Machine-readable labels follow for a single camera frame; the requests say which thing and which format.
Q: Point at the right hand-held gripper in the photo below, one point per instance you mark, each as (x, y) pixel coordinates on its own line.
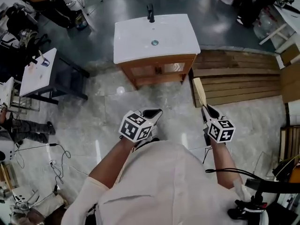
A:
(221, 130)

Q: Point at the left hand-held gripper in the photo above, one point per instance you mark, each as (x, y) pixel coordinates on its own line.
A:
(131, 126)

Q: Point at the light wooden stick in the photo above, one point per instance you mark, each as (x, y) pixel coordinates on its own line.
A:
(199, 90)

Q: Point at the person's left forearm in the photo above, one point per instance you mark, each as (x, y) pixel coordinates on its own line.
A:
(112, 158)

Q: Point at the person's right forearm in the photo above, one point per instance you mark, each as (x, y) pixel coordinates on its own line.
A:
(223, 163)

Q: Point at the wooden plank platform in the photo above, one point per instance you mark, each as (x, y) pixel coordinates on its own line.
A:
(239, 83)

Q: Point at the wooden vanity cabinet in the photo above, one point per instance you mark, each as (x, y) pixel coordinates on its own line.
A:
(138, 77)

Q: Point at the person's white shirt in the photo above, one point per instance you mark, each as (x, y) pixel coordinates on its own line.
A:
(164, 186)

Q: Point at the white ceramic sink basin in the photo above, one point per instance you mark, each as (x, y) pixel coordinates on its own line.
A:
(140, 41)

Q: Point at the metal sink drain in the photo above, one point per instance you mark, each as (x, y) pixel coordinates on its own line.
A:
(154, 42)

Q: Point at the cardboard box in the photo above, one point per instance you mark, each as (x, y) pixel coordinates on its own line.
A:
(290, 78)

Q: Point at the black body-worn device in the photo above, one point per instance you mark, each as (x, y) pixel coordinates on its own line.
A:
(257, 205)

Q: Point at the small white sink basin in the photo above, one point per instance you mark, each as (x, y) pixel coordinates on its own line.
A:
(37, 78)

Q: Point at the blue cup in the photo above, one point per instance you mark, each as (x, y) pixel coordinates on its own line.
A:
(45, 62)

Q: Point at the clear water jug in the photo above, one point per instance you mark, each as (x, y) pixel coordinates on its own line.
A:
(263, 24)

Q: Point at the blue bucket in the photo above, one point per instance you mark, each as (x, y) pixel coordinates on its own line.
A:
(81, 23)

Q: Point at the black faucet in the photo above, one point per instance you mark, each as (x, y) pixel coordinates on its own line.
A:
(151, 13)

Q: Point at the black backpack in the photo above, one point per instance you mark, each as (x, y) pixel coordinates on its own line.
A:
(20, 22)

